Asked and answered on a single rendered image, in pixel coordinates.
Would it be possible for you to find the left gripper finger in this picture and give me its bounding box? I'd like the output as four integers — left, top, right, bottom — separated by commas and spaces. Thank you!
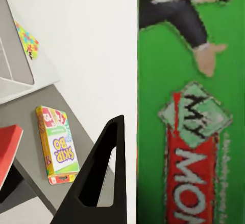
50, 115, 128, 224

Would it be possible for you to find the jigsaw puzzle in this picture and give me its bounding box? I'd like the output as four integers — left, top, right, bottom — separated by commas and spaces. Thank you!
15, 21, 38, 60

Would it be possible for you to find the toy box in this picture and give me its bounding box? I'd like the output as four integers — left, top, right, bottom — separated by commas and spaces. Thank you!
0, 0, 36, 99

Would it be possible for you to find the board game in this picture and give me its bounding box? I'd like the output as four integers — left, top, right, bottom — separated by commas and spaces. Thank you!
36, 105, 80, 184
136, 0, 245, 224

